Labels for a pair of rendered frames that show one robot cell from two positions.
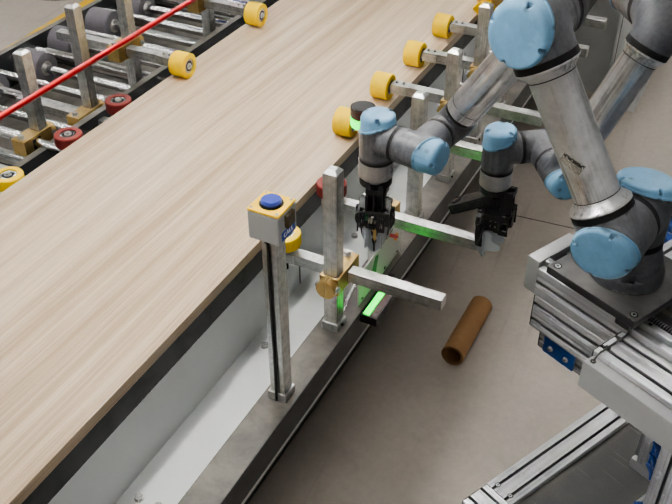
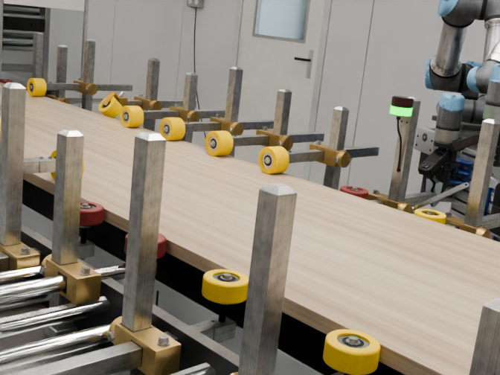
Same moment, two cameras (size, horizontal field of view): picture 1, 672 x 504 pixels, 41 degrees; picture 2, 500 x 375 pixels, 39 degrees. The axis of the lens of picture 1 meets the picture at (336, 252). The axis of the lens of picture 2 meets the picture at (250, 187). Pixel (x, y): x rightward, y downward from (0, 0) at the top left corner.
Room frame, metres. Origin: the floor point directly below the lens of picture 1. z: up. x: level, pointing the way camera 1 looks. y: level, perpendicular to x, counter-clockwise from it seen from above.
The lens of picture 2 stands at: (1.62, 1.95, 1.34)
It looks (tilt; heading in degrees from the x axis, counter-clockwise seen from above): 13 degrees down; 289
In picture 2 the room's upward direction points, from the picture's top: 6 degrees clockwise
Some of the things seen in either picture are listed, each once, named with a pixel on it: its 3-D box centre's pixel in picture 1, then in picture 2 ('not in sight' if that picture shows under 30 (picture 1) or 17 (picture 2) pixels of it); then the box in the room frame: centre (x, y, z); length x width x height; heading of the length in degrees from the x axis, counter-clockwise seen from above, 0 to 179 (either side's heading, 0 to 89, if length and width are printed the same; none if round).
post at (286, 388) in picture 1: (277, 319); not in sight; (1.41, 0.12, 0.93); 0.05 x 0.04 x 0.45; 153
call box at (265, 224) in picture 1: (272, 219); not in sight; (1.41, 0.12, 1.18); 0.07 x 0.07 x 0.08; 63
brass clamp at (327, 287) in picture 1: (337, 274); (463, 231); (1.66, 0.00, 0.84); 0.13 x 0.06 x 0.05; 153
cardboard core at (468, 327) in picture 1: (467, 329); not in sight; (2.35, -0.47, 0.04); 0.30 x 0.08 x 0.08; 153
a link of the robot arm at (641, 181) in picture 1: (640, 205); not in sight; (1.42, -0.59, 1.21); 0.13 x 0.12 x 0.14; 144
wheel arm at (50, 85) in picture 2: not in sight; (85, 86); (3.46, -0.92, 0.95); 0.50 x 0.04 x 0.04; 63
